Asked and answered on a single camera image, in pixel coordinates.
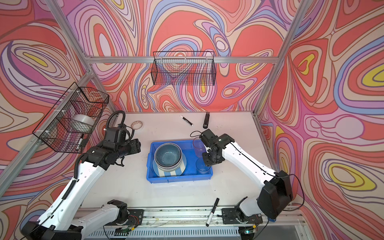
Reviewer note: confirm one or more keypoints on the clear tape roll in basket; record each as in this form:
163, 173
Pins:
82, 123

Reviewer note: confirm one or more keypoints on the roll of double-sided tape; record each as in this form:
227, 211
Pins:
136, 125

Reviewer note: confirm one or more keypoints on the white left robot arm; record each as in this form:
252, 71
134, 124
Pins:
57, 222

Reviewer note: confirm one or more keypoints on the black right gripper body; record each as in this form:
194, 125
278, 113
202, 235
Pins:
210, 159

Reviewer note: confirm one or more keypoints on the dark teal bowl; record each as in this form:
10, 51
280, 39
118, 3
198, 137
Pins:
168, 155

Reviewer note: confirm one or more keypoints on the black wire basket on back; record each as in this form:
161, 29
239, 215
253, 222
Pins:
184, 68

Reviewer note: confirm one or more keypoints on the blue frosted plastic cup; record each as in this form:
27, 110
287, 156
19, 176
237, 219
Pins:
201, 167

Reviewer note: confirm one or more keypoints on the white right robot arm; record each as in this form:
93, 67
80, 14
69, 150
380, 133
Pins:
274, 189

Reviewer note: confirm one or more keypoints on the marker in left basket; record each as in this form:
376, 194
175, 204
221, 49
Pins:
80, 142

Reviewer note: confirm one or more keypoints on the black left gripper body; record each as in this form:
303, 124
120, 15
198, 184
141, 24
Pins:
131, 147

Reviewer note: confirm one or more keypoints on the black marker near bowls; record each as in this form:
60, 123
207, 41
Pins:
186, 120

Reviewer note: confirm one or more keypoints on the black wire basket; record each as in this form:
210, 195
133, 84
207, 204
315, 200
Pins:
184, 68
69, 124

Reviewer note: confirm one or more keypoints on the blue plastic bin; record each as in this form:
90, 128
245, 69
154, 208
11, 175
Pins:
190, 174

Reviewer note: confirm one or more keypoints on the black marker on front rail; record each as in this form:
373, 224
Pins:
212, 212

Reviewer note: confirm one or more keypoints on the grey ceramic bowl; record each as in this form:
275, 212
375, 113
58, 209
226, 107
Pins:
180, 163

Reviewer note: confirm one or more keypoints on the black wire basket on left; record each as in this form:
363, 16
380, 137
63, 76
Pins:
69, 124

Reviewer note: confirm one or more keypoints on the aluminium front rail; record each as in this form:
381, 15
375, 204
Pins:
155, 217

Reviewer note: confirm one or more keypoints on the pink translucent plastic cup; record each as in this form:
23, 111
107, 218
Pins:
199, 147

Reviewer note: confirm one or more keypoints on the black flashlight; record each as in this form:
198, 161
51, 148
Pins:
206, 120

